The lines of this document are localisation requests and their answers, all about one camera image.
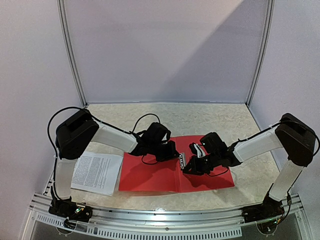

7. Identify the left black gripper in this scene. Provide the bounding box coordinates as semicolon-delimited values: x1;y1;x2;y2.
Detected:
149;141;180;163

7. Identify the chrome spine lever clip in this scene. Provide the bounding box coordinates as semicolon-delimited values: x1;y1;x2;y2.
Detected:
178;152;187;170

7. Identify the red file folder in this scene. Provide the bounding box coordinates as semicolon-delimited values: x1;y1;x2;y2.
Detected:
117;134;236;193

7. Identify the printed paper sheet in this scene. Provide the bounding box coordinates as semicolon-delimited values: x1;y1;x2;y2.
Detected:
71;151;123;196

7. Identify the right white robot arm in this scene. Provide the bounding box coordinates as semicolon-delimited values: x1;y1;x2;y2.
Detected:
180;113;320;218

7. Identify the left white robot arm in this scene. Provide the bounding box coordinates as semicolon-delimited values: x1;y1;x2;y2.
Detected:
48;107;179;217

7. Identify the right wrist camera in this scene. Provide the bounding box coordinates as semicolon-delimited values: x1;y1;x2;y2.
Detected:
189;142;206;158

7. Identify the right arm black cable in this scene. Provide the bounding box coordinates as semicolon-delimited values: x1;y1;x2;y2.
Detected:
207;119;288;177

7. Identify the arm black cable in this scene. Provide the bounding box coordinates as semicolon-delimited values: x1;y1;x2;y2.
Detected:
207;119;288;177
47;106;166;201

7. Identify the aluminium front rail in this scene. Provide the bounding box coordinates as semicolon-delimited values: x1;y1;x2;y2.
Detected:
21;193;313;240

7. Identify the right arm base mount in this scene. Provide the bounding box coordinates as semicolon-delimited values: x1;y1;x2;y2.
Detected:
241;196;285;223

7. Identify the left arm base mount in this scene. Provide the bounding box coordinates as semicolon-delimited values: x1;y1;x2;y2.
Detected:
48;198;93;223

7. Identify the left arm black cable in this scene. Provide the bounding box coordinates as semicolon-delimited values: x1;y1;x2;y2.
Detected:
47;106;166;201

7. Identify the left aluminium corner post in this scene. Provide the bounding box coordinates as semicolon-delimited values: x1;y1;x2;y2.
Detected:
56;0;88;107

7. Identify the aluminium corner post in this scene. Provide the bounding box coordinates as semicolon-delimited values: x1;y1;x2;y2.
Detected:
245;0;275;109
56;0;88;107

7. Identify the right aluminium corner post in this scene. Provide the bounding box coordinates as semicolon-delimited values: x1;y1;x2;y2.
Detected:
245;0;275;109

